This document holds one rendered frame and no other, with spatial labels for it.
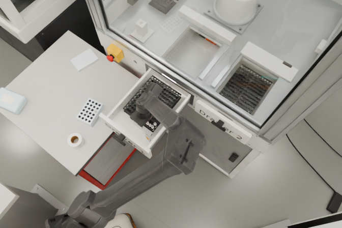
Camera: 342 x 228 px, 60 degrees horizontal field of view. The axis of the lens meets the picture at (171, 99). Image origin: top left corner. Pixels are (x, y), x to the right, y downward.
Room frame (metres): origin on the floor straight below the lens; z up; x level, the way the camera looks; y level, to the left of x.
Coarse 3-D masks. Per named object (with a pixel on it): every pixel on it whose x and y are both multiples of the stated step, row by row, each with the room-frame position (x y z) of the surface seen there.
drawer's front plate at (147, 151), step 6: (102, 114) 0.49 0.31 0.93; (102, 120) 0.48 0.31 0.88; (108, 120) 0.46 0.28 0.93; (108, 126) 0.46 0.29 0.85; (114, 126) 0.43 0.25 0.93; (120, 132) 0.41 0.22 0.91; (126, 132) 0.40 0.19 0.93; (126, 138) 0.39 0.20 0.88; (132, 138) 0.38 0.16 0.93; (132, 144) 0.37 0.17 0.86; (138, 144) 0.35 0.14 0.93; (138, 150) 0.35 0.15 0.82; (144, 150) 0.33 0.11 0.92; (150, 150) 0.33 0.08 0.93; (150, 156) 0.32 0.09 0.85
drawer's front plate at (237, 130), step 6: (198, 102) 0.55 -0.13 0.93; (198, 108) 0.55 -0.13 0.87; (204, 108) 0.53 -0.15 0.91; (210, 108) 0.53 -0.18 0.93; (210, 114) 0.51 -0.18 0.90; (216, 114) 0.50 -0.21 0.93; (210, 120) 0.50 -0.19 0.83; (216, 120) 0.49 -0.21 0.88; (222, 120) 0.47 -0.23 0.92; (228, 120) 0.47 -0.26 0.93; (222, 126) 0.47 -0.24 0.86; (228, 126) 0.45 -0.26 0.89; (234, 126) 0.44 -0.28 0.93; (228, 132) 0.44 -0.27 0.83; (234, 132) 0.43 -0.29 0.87; (240, 132) 0.42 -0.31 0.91; (246, 132) 0.41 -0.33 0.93; (240, 138) 0.41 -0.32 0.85; (246, 138) 0.40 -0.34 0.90
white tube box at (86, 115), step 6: (90, 102) 0.60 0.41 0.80; (96, 102) 0.60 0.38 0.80; (84, 108) 0.57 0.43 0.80; (90, 108) 0.58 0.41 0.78; (96, 108) 0.57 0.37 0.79; (102, 108) 0.58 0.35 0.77; (78, 114) 0.54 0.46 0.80; (84, 114) 0.54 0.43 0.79; (90, 114) 0.55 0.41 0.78; (96, 114) 0.54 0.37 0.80; (78, 120) 0.51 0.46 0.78; (84, 120) 0.51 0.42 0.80; (90, 120) 0.51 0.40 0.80; (90, 126) 0.49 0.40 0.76
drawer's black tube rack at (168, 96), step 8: (152, 80) 0.68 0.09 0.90; (160, 80) 0.68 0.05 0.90; (144, 88) 0.64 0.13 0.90; (168, 88) 0.64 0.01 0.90; (136, 96) 0.59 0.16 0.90; (160, 96) 0.60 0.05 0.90; (168, 96) 0.60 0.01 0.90; (176, 96) 0.60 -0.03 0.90; (168, 104) 0.56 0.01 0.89; (152, 120) 0.47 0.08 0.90
